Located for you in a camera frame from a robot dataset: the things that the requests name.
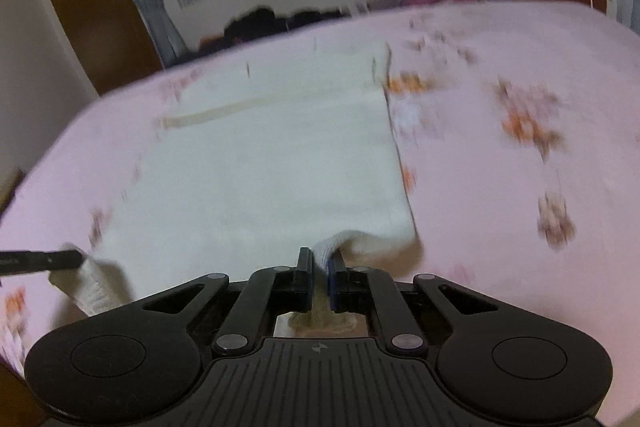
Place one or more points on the pile of black clothes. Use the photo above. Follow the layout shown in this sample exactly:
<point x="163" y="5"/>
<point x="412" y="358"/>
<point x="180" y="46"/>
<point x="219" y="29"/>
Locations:
<point x="270" y="24"/>

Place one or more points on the striped cloth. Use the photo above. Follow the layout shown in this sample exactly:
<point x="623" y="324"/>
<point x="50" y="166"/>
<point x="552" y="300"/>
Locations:
<point x="356" y="7"/>

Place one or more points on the pale cream knit sweater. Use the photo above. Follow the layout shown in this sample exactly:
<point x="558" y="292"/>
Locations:
<point x="260" y="167"/>

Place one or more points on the bed with pink floral sheet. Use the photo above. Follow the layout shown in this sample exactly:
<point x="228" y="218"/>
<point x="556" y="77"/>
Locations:
<point x="500" y="132"/>

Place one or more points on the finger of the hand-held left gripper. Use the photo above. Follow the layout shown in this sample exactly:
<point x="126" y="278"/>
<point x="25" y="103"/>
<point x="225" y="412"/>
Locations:
<point x="52" y="259"/>

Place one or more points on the brown wooden door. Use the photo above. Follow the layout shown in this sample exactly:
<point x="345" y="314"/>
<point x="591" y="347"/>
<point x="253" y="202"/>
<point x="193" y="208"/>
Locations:
<point x="95" y="17"/>

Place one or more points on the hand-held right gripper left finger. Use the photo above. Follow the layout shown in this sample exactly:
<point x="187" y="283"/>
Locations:
<point x="303" y="279"/>

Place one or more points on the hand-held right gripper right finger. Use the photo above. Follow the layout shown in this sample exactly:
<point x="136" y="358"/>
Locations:
<point x="331" y="284"/>

